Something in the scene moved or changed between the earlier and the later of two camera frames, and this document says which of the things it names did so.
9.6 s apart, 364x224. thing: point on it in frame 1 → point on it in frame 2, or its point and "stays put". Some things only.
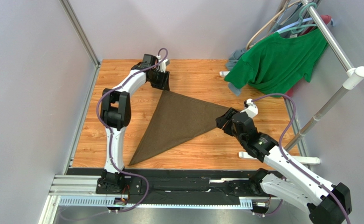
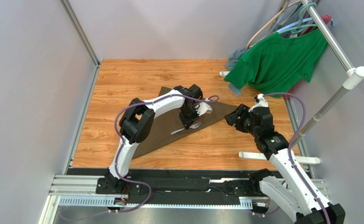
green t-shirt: x=277 y=66 stays put
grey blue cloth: x=232 y=60 stays put
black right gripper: x=226 y=120 → x=240 y=117
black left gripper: x=164 y=85 → x=188 y=122
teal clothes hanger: x=300 y=26 stays put
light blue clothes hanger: x=306 y=20 stays put
